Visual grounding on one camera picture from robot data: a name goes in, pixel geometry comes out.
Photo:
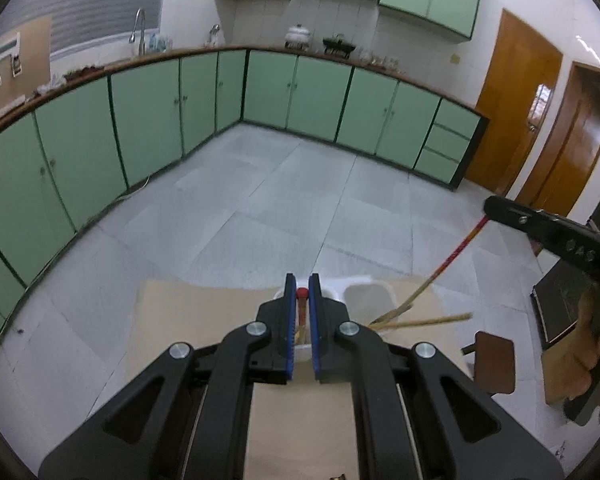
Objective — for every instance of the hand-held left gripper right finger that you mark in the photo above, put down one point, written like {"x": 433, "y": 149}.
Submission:
{"x": 315, "y": 320}

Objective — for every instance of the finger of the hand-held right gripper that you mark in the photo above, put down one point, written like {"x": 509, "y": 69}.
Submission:
{"x": 555, "y": 232}

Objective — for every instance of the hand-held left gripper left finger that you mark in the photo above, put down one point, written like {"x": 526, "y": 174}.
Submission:
{"x": 291, "y": 320}

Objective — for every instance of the red-tipped wooden chopstick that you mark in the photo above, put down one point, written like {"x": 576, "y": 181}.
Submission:
{"x": 302, "y": 293}

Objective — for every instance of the white divided utensil container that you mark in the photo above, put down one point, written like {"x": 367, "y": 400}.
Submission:
{"x": 365, "y": 300}

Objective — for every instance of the long patterned wooden chopstick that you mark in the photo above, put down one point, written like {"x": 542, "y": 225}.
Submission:
{"x": 450, "y": 255}

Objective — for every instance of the plain wooden chopstick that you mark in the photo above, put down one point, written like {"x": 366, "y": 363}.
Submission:
{"x": 430, "y": 321}

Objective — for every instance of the person's right hand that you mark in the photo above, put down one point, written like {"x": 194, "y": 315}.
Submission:
{"x": 586, "y": 312}

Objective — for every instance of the brown wooden door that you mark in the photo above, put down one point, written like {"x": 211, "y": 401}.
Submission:
{"x": 515, "y": 100}
{"x": 575, "y": 145}

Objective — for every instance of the beige tablecloth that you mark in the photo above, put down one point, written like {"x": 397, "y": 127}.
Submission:
{"x": 190, "y": 320}

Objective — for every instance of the brown wooden stool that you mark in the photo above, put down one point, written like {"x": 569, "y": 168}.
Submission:
{"x": 492, "y": 360}

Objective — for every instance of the group of glass jars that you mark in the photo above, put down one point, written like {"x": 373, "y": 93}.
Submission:
{"x": 380, "y": 60}

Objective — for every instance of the green kitchen base cabinets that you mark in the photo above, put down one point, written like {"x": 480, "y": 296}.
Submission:
{"x": 145, "y": 110}

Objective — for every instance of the black wok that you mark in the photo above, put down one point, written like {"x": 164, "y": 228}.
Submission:
{"x": 339, "y": 46}

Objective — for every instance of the white cooking pot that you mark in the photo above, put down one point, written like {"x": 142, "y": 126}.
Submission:
{"x": 298, "y": 36}

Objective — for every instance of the small steel kettle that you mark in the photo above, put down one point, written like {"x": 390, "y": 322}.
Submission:
{"x": 214, "y": 35}

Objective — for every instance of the kitchen faucet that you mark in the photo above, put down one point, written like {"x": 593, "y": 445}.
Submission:
{"x": 141, "y": 30}

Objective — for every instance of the brown water dispenser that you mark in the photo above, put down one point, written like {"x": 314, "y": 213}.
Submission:
{"x": 30, "y": 60}

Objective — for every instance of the grey window blind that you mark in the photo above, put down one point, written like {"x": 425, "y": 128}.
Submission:
{"x": 90, "y": 5}

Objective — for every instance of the wall socket by door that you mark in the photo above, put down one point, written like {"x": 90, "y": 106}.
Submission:
{"x": 455, "y": 59}

